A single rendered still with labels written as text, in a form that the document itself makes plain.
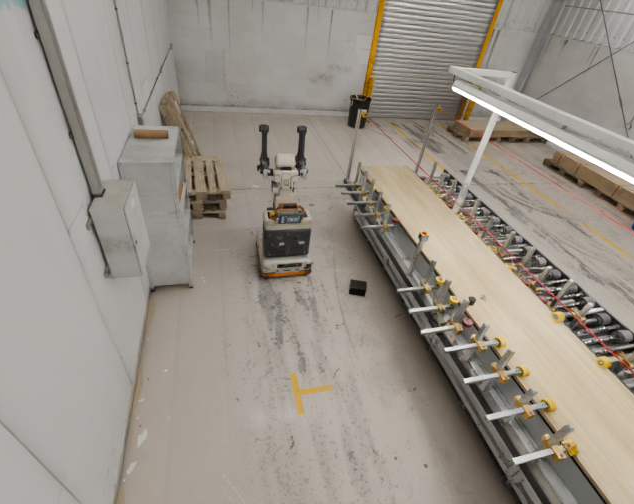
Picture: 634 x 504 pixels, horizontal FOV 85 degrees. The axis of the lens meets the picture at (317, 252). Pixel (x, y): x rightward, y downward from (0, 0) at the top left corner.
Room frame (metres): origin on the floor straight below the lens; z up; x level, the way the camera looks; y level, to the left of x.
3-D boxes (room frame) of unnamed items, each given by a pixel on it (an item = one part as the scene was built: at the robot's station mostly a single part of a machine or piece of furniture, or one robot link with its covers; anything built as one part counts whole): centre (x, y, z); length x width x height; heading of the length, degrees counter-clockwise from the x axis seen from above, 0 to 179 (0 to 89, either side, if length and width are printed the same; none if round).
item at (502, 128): (10.06, -4.52, 0.23); 2.41 x 0.77 x 0.17; 111
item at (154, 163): (3.09, 1.72, 0.78); 0.90 x 0.45 x 1.55; 19
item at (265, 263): (3.42, 0.43, 0.16); 0.67 x 0.64 x 0.25; 18
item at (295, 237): (3.33, 0.40, 0.59); 0.55 x 0.34 x 0.83; 108
